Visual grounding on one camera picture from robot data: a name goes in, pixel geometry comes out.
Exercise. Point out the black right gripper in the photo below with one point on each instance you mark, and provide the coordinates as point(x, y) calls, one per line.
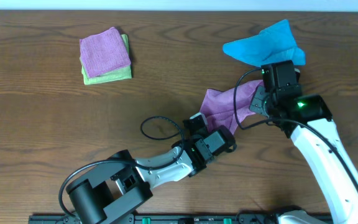
point(258, 101)

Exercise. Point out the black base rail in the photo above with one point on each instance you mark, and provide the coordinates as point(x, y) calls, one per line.
point(135, 218)

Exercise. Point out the folded purple cloth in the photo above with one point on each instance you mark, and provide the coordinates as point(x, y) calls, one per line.
point(104, 52)

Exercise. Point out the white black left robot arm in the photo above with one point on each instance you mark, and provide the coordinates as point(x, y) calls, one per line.
point(106, 191)

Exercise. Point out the blue microfiber cloth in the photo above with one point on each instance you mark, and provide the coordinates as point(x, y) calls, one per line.
point(273, 44)

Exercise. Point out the purple microfiber cloth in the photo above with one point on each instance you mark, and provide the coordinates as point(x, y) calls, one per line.
point(218, 106)

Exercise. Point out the folded green cloth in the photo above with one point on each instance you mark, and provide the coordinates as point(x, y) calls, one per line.
point(122, 74)

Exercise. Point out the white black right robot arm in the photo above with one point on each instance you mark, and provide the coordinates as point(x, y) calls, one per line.
point(308, 123)

